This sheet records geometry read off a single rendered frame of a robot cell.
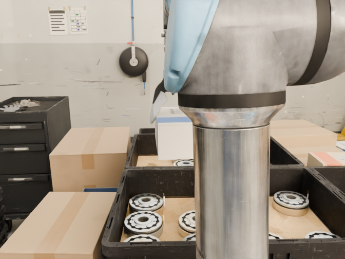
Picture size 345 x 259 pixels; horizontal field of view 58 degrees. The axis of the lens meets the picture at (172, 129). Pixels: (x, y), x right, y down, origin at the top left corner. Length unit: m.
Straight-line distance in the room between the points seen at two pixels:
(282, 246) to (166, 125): 0.36
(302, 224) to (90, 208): 0.61
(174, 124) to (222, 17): 0.46
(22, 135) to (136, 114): 2.17
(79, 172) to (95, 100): 2.92
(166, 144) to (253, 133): 0.44
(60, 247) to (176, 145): 0.36
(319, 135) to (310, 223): 0.71
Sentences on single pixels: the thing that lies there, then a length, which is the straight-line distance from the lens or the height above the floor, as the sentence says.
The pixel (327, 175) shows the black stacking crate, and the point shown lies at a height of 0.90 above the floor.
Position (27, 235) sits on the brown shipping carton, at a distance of 0.89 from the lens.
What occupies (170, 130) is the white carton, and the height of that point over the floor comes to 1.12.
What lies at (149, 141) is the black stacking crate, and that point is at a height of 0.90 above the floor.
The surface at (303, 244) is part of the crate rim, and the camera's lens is 0.72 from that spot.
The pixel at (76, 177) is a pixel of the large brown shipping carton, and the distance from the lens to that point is 1.31.
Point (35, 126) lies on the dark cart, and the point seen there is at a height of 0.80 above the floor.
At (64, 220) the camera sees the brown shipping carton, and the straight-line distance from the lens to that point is 0.91.
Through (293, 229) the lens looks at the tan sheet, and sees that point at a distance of 0.94.
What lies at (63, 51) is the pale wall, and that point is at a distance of 4.17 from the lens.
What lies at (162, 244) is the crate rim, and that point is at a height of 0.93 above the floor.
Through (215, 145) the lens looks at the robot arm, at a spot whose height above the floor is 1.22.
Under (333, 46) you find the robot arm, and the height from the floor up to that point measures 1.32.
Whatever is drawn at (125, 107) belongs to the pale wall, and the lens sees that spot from 4.15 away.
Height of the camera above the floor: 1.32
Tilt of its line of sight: 16 degrees down
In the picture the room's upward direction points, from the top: straight up
